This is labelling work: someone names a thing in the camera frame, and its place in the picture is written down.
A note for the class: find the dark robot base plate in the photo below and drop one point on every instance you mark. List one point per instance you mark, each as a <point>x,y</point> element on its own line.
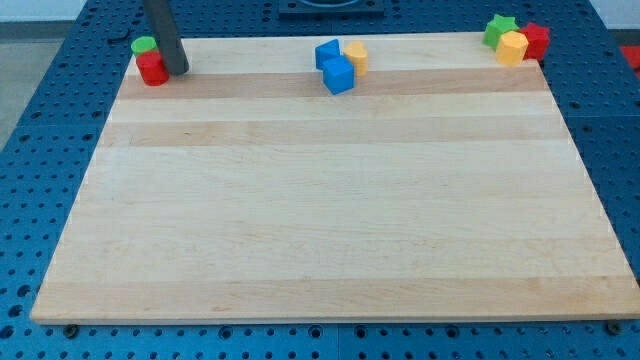
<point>304,9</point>

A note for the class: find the yellow heart block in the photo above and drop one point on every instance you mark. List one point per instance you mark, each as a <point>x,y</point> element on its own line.
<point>357,54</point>

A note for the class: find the yellow hexagon block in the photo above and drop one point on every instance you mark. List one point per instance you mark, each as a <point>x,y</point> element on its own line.
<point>511,48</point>

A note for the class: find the wooden board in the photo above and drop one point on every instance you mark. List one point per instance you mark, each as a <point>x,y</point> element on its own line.
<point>445,187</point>

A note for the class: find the red cylinder block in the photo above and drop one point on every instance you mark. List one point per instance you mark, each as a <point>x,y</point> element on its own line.
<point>151,67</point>

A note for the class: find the green cylinder block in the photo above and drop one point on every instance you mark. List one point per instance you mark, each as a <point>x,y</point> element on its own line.
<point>143,44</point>

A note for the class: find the blue block rear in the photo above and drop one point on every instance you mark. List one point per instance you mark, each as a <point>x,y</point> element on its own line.
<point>326,52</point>

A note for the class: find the blue cube block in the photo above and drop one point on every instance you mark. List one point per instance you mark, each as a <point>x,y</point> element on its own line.
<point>338,74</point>

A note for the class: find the red star block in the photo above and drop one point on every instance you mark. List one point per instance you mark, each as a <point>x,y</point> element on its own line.
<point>538,38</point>

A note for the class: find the green star block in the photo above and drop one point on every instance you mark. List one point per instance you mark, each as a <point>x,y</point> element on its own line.
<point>496,28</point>

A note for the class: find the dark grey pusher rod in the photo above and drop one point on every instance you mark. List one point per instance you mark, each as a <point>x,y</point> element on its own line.
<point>167,36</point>

